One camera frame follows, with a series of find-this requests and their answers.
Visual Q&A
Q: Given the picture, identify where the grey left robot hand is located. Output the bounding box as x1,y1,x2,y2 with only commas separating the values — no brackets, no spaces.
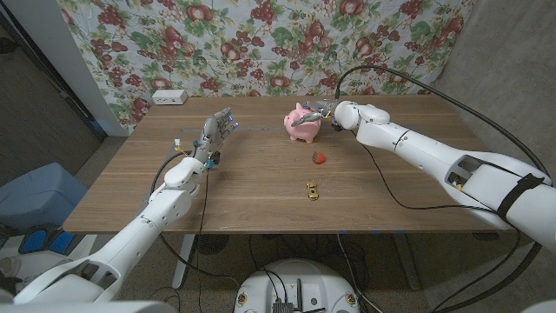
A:
192,107,240,164

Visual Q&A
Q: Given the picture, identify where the round black floor fan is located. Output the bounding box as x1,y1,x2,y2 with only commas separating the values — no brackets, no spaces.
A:
195,233,230,256

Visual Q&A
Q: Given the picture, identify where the grey floor cable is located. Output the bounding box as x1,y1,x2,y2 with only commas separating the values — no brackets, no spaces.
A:
336,232,384,313

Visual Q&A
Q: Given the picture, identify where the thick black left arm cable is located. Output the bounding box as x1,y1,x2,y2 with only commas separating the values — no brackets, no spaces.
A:
148,151,241,289

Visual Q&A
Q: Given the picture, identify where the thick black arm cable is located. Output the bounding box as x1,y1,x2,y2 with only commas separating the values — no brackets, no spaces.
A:
334,64,544,313
148,151,241,289

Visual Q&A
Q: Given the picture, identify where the blue foot pedal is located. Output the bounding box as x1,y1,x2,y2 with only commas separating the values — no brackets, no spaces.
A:
19,228,48,255
47,230,75,256

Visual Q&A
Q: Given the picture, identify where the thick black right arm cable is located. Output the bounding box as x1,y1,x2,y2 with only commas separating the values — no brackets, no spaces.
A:
334,64,544,313

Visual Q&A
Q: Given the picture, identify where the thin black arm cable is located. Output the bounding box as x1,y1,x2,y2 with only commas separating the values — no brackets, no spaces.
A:
354,130,522,312
190,169,211,313

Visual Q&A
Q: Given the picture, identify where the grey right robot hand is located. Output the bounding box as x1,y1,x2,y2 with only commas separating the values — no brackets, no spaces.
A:
290,98,341,128

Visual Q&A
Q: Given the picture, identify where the black floor cable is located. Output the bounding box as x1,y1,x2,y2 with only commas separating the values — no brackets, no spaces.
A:
248,234,288,303

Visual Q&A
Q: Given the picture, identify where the pink plastic piggy bank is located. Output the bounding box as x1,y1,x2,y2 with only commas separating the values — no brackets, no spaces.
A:
283,102,322,144

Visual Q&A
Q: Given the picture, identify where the floral fruit print backdrop cloth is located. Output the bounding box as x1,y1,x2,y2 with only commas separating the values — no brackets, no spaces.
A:
56,0,477,134

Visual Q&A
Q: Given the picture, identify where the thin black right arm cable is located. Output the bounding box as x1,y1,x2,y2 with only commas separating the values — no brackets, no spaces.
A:
354,130,522,312

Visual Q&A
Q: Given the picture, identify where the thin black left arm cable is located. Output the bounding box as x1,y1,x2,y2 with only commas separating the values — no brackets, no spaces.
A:
190,169,211,313

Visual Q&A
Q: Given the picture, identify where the white table leg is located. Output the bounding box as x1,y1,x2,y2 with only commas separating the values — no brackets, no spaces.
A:
171,233,196,290

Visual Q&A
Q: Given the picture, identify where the grey table leg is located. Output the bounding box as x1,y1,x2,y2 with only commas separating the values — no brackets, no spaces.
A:
393,232,421,291

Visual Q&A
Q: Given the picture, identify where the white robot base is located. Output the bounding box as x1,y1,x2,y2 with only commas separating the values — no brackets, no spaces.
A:
233,259,361,313

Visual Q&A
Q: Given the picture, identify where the blue plastic bin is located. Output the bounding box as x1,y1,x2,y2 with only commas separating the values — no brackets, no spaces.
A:
0,162,89,236

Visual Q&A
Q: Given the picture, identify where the white power strip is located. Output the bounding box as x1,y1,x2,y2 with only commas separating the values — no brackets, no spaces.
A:
151,89,189,106

